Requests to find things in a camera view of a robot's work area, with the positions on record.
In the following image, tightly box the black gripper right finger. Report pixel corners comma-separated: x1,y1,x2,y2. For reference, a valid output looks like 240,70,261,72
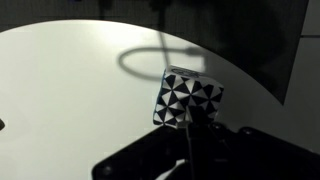
185,105,320,180

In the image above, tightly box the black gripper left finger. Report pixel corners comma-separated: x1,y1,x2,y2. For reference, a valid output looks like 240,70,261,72
91,125,195,180

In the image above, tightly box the black white triangle pattern block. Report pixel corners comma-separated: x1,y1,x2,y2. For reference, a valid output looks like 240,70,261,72
152,64,225,129

